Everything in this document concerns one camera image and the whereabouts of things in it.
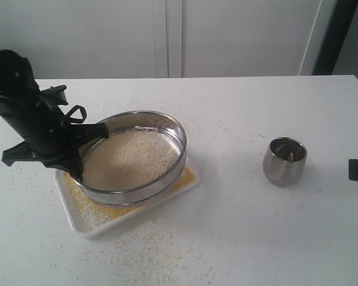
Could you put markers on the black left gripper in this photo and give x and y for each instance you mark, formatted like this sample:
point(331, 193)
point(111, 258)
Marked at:
point(48, 136)

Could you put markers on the round stainless steel sieve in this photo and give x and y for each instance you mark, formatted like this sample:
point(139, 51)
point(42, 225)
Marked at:
point(141, 121)

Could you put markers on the stainless steel cup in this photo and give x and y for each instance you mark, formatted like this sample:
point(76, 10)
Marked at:
point(284, 161)

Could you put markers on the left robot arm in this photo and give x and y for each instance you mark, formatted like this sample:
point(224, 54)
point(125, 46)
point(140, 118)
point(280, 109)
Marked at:
point(17, 83)

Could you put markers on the yellow grain mixture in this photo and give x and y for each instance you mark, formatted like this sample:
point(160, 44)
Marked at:
point(131, 158)

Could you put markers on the white plastic tray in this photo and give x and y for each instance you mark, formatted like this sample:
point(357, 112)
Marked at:
point(90, 220)

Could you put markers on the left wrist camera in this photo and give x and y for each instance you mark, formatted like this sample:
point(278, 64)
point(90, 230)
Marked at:
point(54, 96)

